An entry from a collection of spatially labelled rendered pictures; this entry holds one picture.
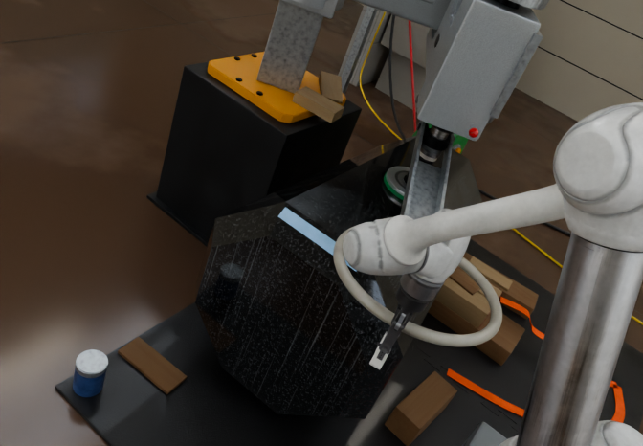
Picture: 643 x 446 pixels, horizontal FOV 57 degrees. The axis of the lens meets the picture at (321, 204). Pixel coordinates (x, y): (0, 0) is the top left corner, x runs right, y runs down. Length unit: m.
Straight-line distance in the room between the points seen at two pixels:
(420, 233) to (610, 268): 0.39
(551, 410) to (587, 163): 0.37
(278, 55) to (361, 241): 1.55
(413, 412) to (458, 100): 1.17
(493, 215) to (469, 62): 0.92
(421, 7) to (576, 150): 1.83
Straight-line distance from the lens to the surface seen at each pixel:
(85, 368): 2.13
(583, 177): 0.77
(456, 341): 1.49
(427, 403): 2.45
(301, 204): 1.89
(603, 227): 0.82
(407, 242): 1.14
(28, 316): 2.47
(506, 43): 1.93
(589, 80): 6.87
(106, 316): 2.48
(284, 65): 2.60
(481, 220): 1.09
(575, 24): 6.84
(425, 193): 1.99
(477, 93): 1.97
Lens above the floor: 1.84
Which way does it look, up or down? 33 degrees down
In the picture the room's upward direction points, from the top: 22 degrees clockwise
